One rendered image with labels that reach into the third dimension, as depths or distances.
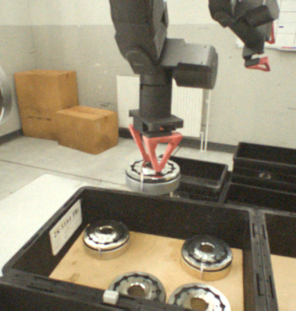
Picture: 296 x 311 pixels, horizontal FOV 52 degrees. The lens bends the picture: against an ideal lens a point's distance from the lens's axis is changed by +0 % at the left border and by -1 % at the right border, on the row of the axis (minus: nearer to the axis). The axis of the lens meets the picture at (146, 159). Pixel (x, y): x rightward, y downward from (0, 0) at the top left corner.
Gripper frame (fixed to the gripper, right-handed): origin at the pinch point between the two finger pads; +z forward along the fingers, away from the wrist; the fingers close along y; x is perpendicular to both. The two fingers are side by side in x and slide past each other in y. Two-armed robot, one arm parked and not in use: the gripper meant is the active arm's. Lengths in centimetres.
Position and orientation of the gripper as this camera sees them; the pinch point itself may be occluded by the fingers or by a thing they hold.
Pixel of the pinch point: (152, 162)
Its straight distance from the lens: 57.4
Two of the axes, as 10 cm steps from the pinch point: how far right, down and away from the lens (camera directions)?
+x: -9.2, 1.3, -3.8
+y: -4.0, -3.6, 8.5
